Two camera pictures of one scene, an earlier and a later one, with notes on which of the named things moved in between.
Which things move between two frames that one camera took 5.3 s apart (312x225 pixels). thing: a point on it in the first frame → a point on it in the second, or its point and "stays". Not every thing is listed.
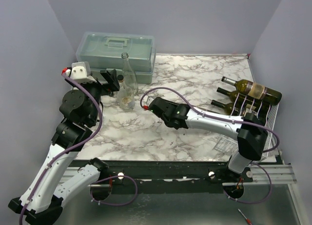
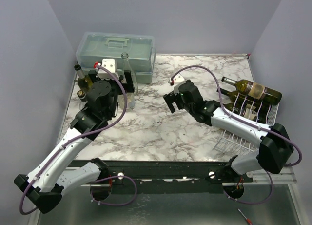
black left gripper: x=110 y=77 → x=128 y=84
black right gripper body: x=154 y=107 → x=172 y=98
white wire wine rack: x=265 y=112 stays
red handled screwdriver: x=248 y=220 stays
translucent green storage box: x=103 y=51 stays
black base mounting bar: x=168 y=173 stays
